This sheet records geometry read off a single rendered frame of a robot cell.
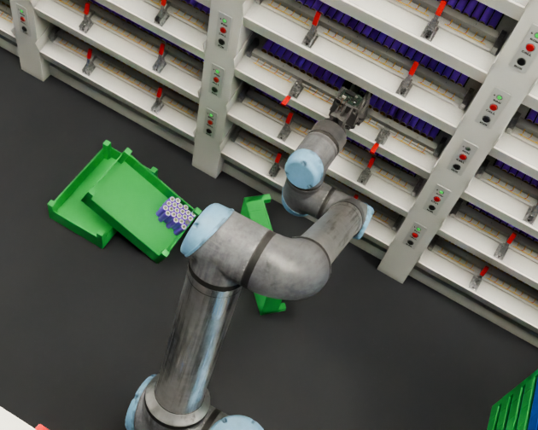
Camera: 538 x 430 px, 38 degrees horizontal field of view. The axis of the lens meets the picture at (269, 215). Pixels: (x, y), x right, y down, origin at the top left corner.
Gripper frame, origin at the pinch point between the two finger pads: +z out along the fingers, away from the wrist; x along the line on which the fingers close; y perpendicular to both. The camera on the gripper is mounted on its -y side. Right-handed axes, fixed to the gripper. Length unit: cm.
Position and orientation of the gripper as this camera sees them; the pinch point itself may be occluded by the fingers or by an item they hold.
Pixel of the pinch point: (362, 92)
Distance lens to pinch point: 211.8
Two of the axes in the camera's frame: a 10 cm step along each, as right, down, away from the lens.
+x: -8.5, -5.0, 1.5
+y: 1.8, -5.6, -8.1
